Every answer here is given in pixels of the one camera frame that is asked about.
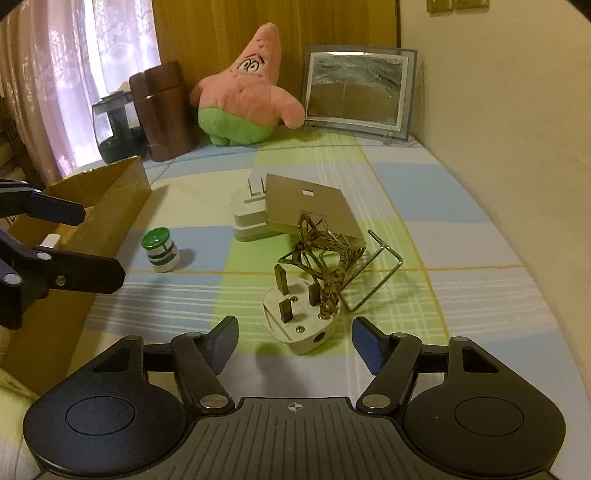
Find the pink starfish plush toy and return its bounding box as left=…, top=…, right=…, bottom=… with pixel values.
left=190, top=25, right=306, bottom=147

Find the dark wooden shelf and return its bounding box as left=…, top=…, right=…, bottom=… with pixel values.
left=0, top=95, right=47, bottom=190

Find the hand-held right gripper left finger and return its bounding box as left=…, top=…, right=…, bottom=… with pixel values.
left=92, top=315, right=240, bottom=414

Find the dark glass jar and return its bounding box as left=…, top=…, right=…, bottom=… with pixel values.
left=91, top=90, right=149, bottom=164

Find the small green-capped bottle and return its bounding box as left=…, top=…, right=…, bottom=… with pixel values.
left=141, top=227, right=181, bottom=274

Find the bent metal wire stand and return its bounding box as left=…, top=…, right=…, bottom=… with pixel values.
left=339, top=229, right=403, bottom=311

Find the pink lace curtain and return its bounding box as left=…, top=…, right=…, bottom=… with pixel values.
left=0, top=0, right=162, bottom=185

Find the brown metal canister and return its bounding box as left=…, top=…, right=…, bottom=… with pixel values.
left=128, top=61, right=199, bottom=162

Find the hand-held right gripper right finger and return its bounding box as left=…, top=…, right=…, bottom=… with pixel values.
left=351, top=316, right=502, bottom=413

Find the glass picture frame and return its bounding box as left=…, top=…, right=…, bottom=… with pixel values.
left=302, top=45, right=419, bottom=144

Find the white charger adapter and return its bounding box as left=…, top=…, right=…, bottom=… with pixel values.
left=231, top=176, right=273, bottom=243

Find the brown cardboard box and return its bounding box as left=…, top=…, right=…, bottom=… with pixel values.
left=0, top=155, right=153, bottom=400

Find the white three-pin plug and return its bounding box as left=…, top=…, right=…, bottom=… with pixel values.
left=262, top=264, right=342, bottom=356

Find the wooden door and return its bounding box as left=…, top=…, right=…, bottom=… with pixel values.
left=152, top=0, right=400, bottom=88

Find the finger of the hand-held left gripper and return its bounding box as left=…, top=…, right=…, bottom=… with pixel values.
left=0, top=228, right=126, bottom=329
left=0, top=179, right=87, bottom=227

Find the checked tablecloth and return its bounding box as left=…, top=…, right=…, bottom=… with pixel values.
left=0, top=131, right=591, bottom=416

